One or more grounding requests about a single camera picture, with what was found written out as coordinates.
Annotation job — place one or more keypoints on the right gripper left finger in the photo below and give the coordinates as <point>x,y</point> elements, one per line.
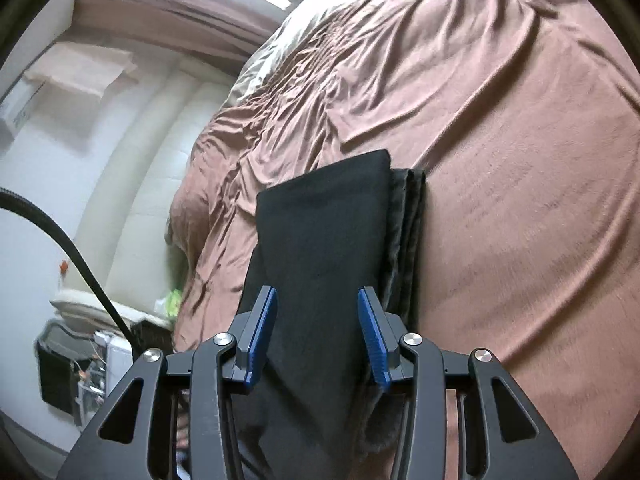
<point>134,434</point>

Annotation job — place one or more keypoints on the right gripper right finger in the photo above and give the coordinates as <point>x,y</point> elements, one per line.
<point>500,434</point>

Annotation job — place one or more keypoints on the black pants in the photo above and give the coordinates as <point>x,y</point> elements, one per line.
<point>322,237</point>

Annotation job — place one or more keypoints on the black bin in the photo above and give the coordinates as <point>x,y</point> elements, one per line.
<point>62,354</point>

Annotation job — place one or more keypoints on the cream padded headboard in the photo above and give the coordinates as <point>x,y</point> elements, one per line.
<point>121,234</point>

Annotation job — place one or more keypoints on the brown fleece blanket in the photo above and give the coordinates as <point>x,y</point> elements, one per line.
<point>523,116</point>

